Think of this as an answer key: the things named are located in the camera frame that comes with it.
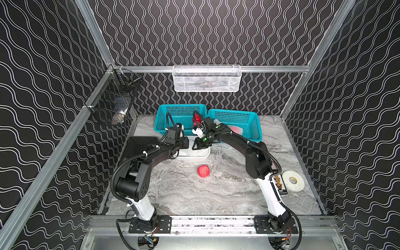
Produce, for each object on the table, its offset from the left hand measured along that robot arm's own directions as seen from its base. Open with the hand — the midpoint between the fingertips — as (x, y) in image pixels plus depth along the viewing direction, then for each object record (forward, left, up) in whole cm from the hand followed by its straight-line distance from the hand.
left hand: (186, 137), depth 95 cm
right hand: (-4, -5, -4) cm, 8 cm away
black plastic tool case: (-4, +32, -6) cm, 32 cm away
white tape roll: (-19, -62, -10) cm, 66 cm away
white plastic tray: (-9, -4, -8) cm, 13 cm away
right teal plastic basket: (+22, -43, -7) cm, 49 cm away
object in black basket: (-1, +35, +15) cm, 39 cm away
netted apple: (-19, -12, -5) cm, 23 cm away
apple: (+21, -5, -6) cm, 23 cm away
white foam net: (-7, -2, -5) cm, 9 cm away
